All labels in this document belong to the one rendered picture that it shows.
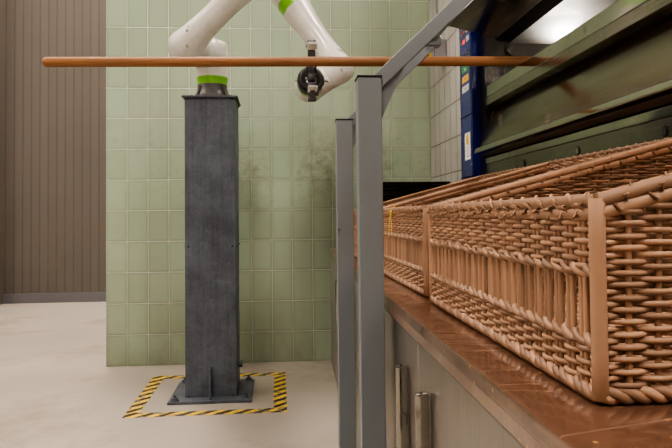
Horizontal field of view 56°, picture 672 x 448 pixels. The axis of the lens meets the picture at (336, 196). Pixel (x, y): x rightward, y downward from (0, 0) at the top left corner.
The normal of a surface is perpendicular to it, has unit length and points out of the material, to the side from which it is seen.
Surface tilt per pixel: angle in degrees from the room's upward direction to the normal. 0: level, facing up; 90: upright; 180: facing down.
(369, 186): 90
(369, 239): 90
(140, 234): 90
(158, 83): 90
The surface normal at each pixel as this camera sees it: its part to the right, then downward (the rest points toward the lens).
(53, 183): 0.09, -0.03
